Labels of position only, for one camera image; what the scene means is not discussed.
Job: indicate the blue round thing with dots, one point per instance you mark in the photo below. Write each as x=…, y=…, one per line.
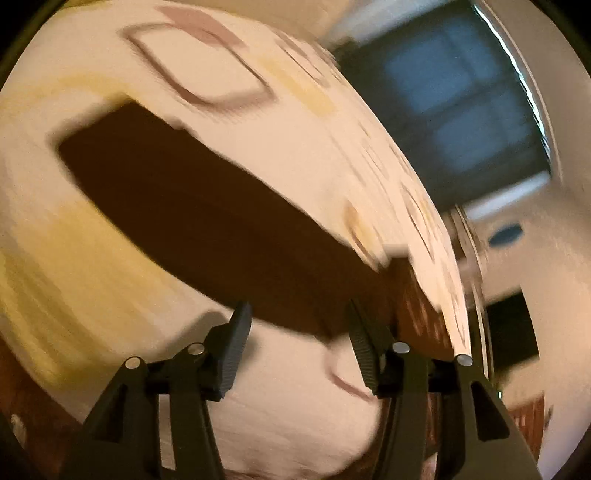
x=506, y=235

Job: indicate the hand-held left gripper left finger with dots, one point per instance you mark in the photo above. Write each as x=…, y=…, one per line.
x=233, y=351

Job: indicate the white patterned bed sheet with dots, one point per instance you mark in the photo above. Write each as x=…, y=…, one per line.
x=231, y=69

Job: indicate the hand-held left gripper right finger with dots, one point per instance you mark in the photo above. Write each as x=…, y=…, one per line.
x=364, y=353

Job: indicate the dark box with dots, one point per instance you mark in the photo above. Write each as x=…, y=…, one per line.
x=510, y=332

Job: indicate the brown small garment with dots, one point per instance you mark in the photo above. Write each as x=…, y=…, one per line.
x=207, y=221

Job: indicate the dark window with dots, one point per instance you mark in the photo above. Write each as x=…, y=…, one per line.
x=461, y=115

